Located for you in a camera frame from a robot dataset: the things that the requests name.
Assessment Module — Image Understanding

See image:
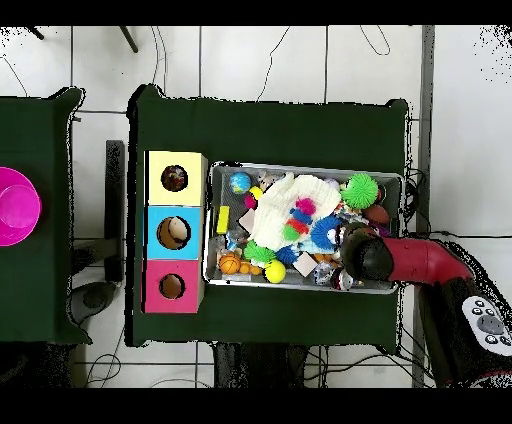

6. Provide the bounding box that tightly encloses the yellow smiley ball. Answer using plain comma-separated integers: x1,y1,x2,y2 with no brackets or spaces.
264,259,288,285

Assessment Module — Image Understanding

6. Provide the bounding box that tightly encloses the large green spiky ball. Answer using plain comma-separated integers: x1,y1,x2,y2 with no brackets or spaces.
340,172,380,211

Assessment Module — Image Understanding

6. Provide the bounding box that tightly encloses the blue globe ball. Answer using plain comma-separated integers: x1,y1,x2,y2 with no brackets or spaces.
228,171,253,196

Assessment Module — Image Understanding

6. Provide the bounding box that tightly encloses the orange basketball toy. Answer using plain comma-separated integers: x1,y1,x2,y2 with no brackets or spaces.
218,253,242,276

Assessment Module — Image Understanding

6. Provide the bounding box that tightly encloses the wooden box with three holes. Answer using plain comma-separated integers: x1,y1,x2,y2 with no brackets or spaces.
141,149,209,315

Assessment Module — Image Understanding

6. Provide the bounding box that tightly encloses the dark green tablecloth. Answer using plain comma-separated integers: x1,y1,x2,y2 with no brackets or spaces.
0,86,93,346
126,83,411,355

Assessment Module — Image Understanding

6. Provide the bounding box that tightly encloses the colourful heart print cloth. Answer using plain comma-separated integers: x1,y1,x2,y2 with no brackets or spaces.
160,164,189,192

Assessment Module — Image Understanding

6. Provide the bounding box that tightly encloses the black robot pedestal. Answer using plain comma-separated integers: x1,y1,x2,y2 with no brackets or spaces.
211,342,310,389

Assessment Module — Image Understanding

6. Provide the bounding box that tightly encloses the shallow mesh bin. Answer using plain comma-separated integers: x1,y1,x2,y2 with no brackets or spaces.
202,160,405,296

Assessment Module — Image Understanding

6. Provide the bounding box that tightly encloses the multicolour spiky caterpillar toy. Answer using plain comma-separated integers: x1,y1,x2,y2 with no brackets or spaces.
282,197,318,243

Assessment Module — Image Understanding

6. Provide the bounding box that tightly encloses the large blue spiky ball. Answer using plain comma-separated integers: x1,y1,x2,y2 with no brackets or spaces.
310,215,344,252

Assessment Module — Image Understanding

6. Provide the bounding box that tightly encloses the cream knitted cloth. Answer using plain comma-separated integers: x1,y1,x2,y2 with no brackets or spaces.
251,171,344,253

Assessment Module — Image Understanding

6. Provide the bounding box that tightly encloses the magenta plastic bowl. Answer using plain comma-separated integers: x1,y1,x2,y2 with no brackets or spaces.
0,166,43,248

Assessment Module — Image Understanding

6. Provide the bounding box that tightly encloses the yellow foam block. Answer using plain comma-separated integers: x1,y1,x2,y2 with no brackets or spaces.
216,205,231,235

